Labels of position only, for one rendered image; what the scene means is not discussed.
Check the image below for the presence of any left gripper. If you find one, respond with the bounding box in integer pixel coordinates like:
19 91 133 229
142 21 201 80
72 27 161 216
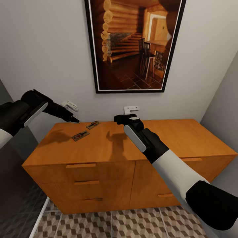
51 104 79 123

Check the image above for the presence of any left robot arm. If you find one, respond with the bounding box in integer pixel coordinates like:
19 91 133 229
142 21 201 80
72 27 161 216
0 89 79 149

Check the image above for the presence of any mousetrap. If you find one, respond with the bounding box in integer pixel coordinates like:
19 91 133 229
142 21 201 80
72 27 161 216
86 121 101 129
72 130 90 141

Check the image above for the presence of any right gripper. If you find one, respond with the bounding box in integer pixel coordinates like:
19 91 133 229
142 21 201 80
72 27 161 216
114 114 136 125

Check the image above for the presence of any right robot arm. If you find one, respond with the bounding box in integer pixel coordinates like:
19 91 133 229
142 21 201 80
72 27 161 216
114 106 238 238

